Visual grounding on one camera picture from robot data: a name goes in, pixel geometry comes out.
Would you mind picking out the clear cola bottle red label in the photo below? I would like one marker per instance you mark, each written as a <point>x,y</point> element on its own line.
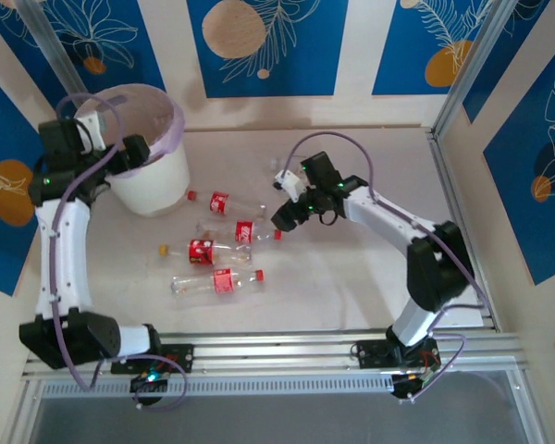
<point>222,279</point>
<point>218,202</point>
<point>244,231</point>

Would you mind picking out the clear bottle red label yellow cap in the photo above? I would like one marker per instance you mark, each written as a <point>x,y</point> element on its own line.
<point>201,252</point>

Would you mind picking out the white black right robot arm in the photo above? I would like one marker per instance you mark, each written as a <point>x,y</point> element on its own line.
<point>384,217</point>

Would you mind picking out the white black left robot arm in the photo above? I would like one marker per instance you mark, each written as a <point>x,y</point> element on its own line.
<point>65,259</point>

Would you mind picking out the white plastic bin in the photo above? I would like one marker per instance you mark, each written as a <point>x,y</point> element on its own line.
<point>152,185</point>

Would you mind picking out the pink bin liner bag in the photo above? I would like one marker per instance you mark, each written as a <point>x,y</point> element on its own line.
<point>162,120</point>

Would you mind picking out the black right control board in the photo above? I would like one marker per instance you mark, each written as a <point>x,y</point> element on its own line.
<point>409,384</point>

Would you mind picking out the black control board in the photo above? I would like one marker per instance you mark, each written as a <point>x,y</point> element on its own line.
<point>409,384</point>
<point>148,381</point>

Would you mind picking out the grey metal panel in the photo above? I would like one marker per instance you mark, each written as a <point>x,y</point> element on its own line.
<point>277,423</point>

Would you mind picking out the black left control board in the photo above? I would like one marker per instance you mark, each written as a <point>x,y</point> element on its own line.
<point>148,381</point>

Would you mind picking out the aluminium mounting rail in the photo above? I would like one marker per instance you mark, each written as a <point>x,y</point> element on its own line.
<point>268,351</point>

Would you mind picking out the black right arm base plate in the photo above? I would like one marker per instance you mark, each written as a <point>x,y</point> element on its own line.
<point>372,353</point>

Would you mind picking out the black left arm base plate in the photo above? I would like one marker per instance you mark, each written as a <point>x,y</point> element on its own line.
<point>180,358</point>

